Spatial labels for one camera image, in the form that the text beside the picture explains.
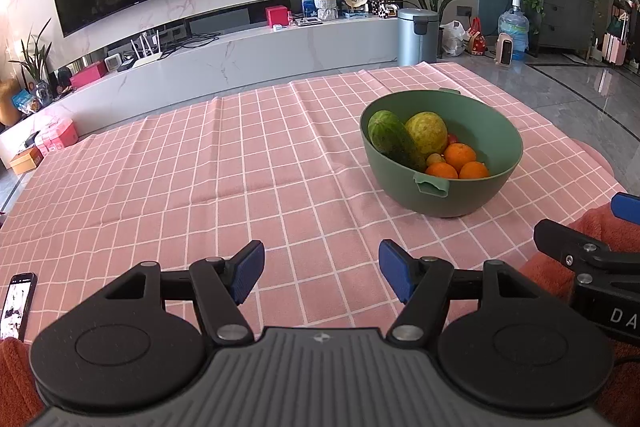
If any white router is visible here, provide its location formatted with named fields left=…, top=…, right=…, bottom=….
left=131, top=32, right=166, bottom=65

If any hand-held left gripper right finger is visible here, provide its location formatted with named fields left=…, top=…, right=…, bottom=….
left=378, top=240, right=543, bottom=347

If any grey drawer cabinet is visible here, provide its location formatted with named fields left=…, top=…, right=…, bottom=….
left=540, top=0, right=598, bottom=50

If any pink checked tablecloth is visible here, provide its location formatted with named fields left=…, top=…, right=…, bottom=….
left=0, top=62, right=618, bottom=340

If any orange cardboard box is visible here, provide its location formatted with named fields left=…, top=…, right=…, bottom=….
left=9, top=147, right=43, bottom=172

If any grey pedal trash can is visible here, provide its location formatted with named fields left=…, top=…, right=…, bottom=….
left=397, top=8, right=441, bottom=66

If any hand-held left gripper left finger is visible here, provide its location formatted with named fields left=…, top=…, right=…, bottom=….
left=102, top=239, right=266, bottom=347

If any pink box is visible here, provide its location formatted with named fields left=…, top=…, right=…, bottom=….
left=37, top=117, right=78, bottom=155

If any brown plush toy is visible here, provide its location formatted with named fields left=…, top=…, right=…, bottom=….
left=0, top=79, right=23, bottom=128

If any dark green cucumber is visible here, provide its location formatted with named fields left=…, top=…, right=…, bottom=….
left=368, top=110, right=427, bottom=172

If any yellow-green pear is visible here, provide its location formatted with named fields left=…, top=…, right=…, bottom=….
left=405, top=112, right=448, bottom=158

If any blue water jug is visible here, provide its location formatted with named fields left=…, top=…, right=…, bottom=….
left=498, top=0, right=530, bottom=62

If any black smartphone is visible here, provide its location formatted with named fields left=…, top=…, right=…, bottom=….
left=0, top=273, right=38, bottom=342

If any white tower heater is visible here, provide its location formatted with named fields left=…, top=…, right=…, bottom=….
left=495, top=33, right=515, bottom=66

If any large orange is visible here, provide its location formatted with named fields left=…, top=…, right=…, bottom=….
left=443, top=143, right=477, bottom=170

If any orange-red plush blanket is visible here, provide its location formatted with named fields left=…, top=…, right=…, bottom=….
left=0, top=202, right=640, bottom=427

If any pink suitcase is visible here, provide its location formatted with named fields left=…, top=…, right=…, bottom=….
left=602, top=32, right=628, bottom=66

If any white marble media cabinet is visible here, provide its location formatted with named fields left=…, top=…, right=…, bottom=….
left=0, top=14, right=401, bottom=172

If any magenta box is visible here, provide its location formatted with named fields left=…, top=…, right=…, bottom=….
left=70, top=61, right=108, bottom=88

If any white plastic bag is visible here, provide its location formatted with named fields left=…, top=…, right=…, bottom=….
left=441, top=20, right=468, bottom=56

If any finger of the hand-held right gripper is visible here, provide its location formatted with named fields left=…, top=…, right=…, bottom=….
left=611, top=192, right=640, bottom=225
left=533, top=219, right=640, bottom=286

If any red gift bag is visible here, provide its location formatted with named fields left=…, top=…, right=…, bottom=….
left=466, top=18, right=488, bottom=56

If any slim-leaved potted plant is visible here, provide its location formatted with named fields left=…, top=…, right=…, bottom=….
left=9, top=19, right=53, bottom=102

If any green colander bowl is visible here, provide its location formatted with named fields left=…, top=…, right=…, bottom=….
left=360, top=88, right=524, bottom=219

